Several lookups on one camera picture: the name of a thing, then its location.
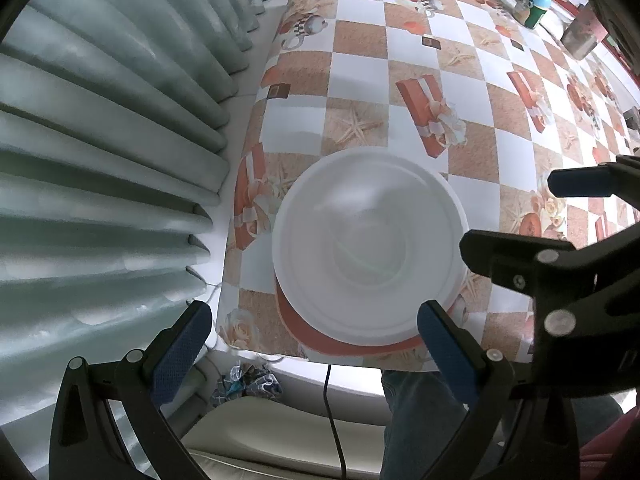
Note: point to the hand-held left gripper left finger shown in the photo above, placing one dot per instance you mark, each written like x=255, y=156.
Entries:
x=180, y=350

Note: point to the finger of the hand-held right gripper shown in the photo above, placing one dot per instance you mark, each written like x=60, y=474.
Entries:
x=575, y=183
x=500, y=252

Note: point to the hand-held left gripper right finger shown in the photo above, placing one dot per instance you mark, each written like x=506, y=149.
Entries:
x=447, y=355

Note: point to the white round bowl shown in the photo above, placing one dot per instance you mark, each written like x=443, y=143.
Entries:
x=310, y=210

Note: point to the person's blue jeans leg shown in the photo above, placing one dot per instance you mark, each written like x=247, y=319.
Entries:
x=415, y=410

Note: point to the patterned crumpled cloth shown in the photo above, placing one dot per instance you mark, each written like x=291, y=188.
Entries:
x=250, y=385

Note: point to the small grey box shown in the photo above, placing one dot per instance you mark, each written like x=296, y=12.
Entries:
x=632, y=120

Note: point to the person's dark red garment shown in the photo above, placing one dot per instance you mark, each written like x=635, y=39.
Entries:
x=615, y=445

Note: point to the cream sofa cushion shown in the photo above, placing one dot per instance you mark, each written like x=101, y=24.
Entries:
x=275, y=435

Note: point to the metal cup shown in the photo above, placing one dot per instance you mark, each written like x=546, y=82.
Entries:
x=582, y=35

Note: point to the green bottle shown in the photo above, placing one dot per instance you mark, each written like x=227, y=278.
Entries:
x=534, y=5

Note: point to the grey-green curtain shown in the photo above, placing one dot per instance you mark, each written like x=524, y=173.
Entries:
x=100, y=160

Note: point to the checkered printed tablecloth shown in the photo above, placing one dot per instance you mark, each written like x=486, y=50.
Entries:
x=360, y=80

